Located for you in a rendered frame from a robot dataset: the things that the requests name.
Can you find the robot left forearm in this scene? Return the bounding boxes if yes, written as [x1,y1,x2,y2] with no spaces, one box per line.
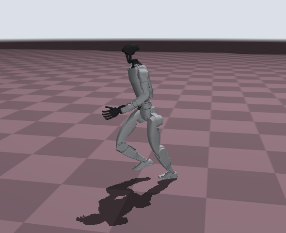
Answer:
[121,93,147,113]

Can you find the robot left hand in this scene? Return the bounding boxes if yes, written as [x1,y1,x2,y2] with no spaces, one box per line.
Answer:
[102,105,125,120]

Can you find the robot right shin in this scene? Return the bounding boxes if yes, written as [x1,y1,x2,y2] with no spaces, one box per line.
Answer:
[116,144,148,163]

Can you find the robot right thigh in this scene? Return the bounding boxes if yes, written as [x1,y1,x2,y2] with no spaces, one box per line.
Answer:
[116,109,145,151]

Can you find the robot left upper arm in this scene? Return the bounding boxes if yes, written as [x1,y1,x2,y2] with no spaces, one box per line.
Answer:
[137,68,150,102]

